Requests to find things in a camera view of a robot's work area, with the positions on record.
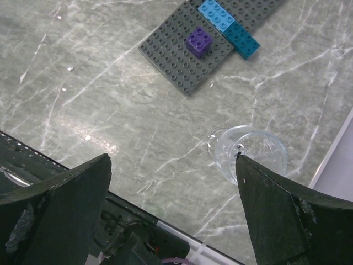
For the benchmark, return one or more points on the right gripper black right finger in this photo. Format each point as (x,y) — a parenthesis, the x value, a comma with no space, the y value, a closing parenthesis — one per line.
(289,223)

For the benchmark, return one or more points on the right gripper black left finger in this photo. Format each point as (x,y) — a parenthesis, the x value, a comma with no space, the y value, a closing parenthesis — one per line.
(54,221)

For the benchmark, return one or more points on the clear wine glass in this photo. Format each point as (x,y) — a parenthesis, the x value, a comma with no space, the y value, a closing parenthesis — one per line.
(224,144)

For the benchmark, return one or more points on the blue lego brick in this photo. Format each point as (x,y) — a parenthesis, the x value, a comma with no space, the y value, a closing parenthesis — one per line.
(244,44)

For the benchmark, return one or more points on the purple lego brick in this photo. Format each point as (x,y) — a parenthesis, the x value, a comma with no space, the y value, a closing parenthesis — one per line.
(199,42)

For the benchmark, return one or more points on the grey lego baseplate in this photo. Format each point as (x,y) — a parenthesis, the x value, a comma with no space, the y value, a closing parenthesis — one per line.
(165,48)

